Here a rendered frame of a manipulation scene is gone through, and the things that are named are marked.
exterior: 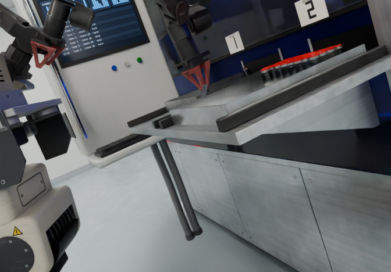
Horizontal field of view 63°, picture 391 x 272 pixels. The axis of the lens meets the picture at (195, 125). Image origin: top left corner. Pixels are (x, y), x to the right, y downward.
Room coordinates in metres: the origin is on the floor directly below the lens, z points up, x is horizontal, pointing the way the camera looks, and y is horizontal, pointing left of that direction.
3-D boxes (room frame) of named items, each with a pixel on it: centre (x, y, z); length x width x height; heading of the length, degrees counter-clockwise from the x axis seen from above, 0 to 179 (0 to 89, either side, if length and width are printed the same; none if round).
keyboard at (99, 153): (1.26, 0.20, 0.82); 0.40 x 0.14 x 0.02; 116
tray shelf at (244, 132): (0.85, -0.13, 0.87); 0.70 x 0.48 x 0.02; 23
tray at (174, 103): (1.04, -0.13, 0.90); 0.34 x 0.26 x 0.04; 113
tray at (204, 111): (0.68, -0.16, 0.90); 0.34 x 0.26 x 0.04; 113
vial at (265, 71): (0.76, -0.20, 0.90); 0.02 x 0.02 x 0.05
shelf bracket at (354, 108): (0.62, -0.22, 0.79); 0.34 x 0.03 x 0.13; 113
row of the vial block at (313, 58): (0.71, -0.24, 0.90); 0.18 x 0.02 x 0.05; 23
